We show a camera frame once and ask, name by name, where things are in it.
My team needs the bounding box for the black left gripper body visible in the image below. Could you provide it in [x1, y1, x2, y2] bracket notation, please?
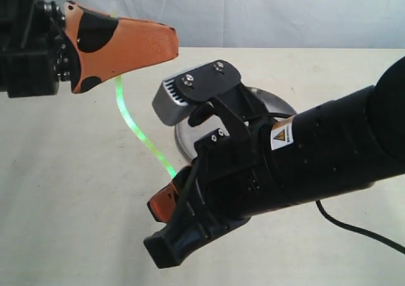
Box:
[1, 0, 79, 98]

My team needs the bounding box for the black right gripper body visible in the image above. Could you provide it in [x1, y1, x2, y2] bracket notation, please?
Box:
[188, 86, 293, 220]

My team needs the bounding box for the thin green plastic stick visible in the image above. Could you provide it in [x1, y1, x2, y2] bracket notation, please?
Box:
[114, 75, 176, 178]

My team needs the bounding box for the round steel plate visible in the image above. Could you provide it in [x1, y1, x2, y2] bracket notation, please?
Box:
[174, 87, 296, 161]

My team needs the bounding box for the white backdrop cloth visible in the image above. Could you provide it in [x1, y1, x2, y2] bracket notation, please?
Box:
[53, 0, 404, 49]

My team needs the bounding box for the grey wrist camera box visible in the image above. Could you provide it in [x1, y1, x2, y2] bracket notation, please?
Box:
[151, 59, 242, 127]

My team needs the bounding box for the black cable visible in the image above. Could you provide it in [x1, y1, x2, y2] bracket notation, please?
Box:
[315, 200, 405, 255]

